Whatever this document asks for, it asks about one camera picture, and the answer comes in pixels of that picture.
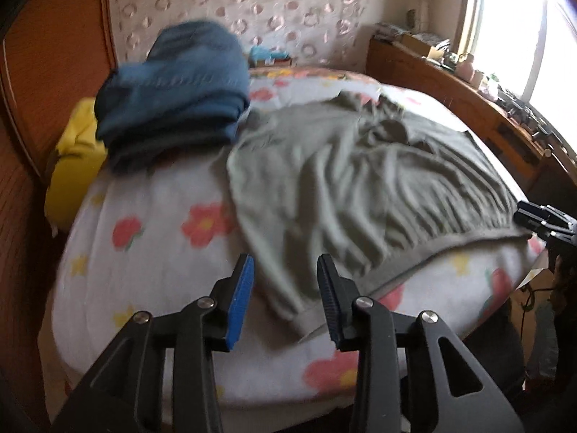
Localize window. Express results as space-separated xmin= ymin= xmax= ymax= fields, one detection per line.
xmin=455 ymin=0 xmax=577 ymax=113

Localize cardboard box with teal cloth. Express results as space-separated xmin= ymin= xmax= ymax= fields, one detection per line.
xmin=250 ymin=45 xmax=294 ymax=67

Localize wooden sideboard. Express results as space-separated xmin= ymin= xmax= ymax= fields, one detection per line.
xmin=366 ymin=36 xmax=577 ymax=199

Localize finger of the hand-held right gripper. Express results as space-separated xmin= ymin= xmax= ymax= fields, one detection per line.
xmin=536 ymin=229 xmax=577 ymax=247
xmin=514 ymin=201 xmax=577 ymax=232

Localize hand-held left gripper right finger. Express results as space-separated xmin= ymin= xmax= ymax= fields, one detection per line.
xmin=316 ymin=254 xmax=526 ymax=433

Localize grey-green pants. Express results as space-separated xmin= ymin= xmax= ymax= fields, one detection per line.
xmin=225 ymin=90 xmax=533 ymax=337

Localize yellow pillow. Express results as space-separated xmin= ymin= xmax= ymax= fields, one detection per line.
xmin=45 ymin=98 xmax=109 ymax=235

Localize open cardboard box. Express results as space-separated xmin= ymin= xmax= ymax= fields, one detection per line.
xmin=400 ymin=31 xmax=441 ymax=56

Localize pink floral blanket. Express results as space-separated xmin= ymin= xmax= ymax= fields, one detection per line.
xmin=250 ymin=65 xmax=377 ymax=87

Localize white floral bed sheet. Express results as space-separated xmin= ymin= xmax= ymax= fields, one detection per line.
xmin=52 ymin=74 xmax=548 ymax=407

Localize dark grey folded garment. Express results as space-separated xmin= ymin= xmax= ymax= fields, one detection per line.
xmin=106 ymin=117 xmax=239 ymax=174

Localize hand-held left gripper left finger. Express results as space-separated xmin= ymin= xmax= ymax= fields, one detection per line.
xmin=52 ymin=253 xmax=255 ymax=433

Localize pile of assorted small items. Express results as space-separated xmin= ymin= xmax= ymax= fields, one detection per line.
xmin=442 ymin=38 xmax=577 ymax=145

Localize folded blue jeans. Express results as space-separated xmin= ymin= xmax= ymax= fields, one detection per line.
xmin=94 ymin=19 xmax=252 ymax=145

